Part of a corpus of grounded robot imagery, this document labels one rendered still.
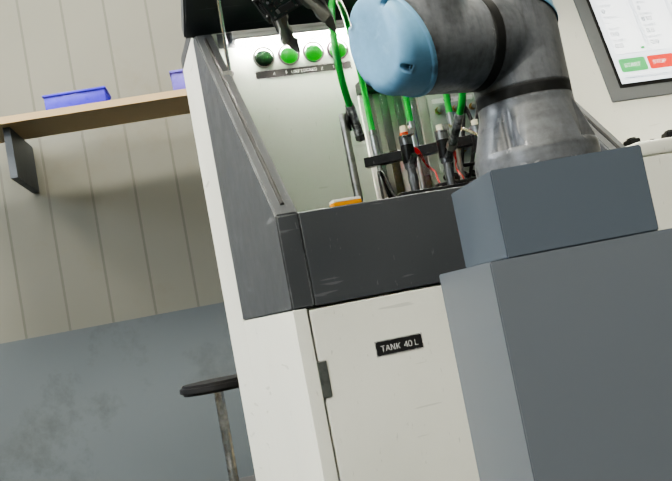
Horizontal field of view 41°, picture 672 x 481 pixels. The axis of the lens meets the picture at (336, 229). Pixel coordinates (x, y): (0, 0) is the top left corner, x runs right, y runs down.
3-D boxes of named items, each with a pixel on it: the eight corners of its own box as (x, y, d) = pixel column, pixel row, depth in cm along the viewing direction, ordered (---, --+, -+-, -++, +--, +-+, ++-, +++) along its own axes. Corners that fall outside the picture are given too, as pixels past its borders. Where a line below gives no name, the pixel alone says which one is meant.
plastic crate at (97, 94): (114, 114, 407) (111, 95, 407) (108, 104, 388) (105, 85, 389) (53, 124, 403) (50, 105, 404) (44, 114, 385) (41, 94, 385)
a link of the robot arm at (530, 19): (593, 75, 108) (569, -33, 109) (507, 79, 101) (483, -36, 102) (526, 103, 118) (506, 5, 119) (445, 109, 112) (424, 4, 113)
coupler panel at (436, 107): (445, 170, 212) (420, 44, 215) (440, 172, 216) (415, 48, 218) (495, 162, 216) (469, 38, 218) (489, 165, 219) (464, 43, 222)
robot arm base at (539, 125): (623, 148, 103) (605, 64, 104) (498, 170, 101) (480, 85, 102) (574, 170, 118) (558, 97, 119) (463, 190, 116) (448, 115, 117)
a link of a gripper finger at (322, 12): (334, 43, 160) (293, 12, 156) (334, 28, 165) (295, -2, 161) (345, 31, 158) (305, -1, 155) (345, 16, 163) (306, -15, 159)
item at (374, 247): (315, 306, 149) (298, 212, 150) (310, 307, 153) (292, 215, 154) (638, 245, 165) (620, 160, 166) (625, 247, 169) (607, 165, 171)
